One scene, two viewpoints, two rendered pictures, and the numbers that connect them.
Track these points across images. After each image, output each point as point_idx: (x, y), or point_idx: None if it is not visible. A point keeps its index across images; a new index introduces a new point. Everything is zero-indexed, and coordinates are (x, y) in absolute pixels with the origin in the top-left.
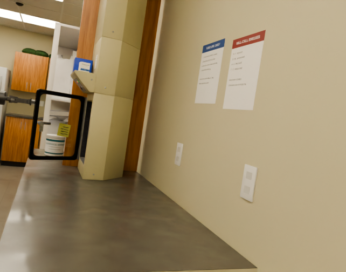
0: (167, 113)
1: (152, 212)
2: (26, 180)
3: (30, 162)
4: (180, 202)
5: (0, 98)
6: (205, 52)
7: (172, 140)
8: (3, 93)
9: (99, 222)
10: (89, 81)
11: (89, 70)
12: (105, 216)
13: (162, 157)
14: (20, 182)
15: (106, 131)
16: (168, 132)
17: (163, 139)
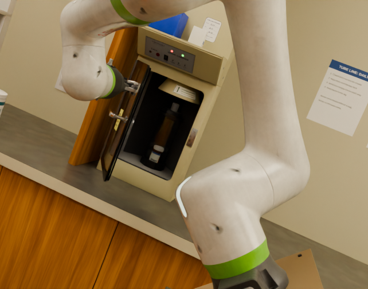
0: (224, 100)
1: (305, 247)
2: (181, 234)
3: (44, 170)
4: (265, 217)
5: (121, 88)
6: (335, 69)
7: (242, 141)
8: (123, 78)
9: (343, 282)
10: (221, 71)
11: (181, 32)
12: (325, 272)
13: (208, 154)
14: (192, 242)
15: (201, 135)
16: (230, 128)
17: (210, 131)
